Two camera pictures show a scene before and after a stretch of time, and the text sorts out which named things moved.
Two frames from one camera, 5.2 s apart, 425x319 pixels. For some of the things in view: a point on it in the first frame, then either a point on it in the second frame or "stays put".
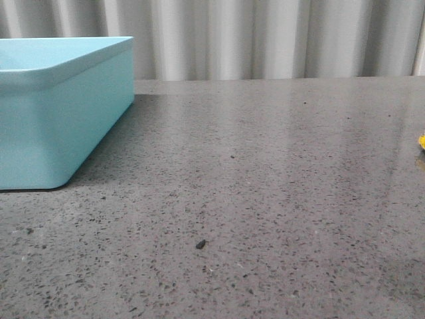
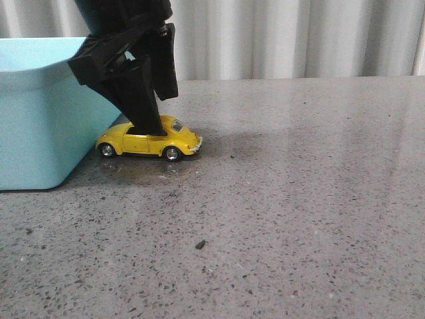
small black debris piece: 200,244 stays put
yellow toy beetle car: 422,141 → 179,140
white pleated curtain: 226,39 stays put
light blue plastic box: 59,98 stays put
